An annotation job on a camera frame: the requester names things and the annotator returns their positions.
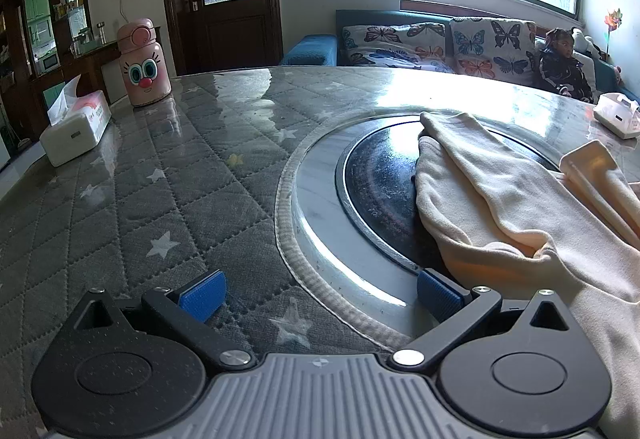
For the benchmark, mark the white plush toy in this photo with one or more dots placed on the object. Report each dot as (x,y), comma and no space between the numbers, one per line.
(582,41)

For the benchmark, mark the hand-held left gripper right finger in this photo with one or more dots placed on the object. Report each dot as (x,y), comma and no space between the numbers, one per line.
(439,295)

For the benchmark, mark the pink plush toy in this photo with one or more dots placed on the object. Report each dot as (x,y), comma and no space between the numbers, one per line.
(619,73)

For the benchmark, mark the dark wooden sideboard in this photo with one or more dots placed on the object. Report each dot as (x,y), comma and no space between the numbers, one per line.
(95,64)

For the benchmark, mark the colourful pinwheel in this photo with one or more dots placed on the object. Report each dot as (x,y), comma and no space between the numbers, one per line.
(613,21)

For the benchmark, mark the butterfly print cushion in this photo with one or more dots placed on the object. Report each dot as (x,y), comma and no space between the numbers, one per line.
(492,49)
(390,39)

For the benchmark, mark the pink cartoon water bottle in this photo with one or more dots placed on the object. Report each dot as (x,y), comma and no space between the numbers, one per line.
(145,69)

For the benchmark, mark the blue sofa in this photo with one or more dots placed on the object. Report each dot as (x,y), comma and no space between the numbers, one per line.
(310,50)

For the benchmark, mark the cream garment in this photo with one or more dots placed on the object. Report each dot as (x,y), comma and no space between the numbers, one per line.
(500,199)

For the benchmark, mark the dark wooden display cabinet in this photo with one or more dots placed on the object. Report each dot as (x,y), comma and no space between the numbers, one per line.
(15,44)

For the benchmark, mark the round black induction cooktop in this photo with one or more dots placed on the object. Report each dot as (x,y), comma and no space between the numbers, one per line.
(380,179)

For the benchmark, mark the pink white tissue pack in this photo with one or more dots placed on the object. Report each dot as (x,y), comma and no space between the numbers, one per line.
(617,116)

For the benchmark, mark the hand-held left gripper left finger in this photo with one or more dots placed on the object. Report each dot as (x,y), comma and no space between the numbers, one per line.
(202,295)

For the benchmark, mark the glass jar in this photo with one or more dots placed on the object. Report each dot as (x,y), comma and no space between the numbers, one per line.
(84,38)
(101,33)

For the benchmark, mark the white tissue box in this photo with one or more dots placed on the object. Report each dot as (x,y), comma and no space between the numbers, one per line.
(75,134)

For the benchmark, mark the pale green box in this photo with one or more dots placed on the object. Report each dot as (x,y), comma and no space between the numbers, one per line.
(52,94)

